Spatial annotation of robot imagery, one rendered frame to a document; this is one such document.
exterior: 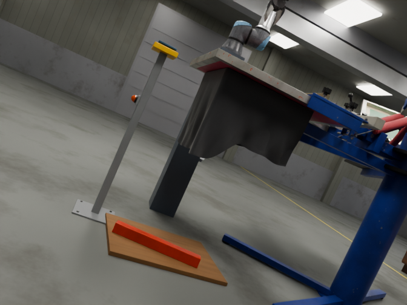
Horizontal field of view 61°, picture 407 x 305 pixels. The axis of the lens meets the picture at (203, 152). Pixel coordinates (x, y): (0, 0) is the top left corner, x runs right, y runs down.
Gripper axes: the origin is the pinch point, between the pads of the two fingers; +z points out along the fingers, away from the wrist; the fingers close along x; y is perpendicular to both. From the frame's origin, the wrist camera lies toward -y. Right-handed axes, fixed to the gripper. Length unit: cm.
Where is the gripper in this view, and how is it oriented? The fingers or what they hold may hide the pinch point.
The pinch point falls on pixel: (270, 21)
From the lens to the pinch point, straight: 208.6
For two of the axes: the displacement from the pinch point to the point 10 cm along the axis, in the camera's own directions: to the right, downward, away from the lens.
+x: -8.9, -3.9, -2.3
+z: -4.1, 9.1, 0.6
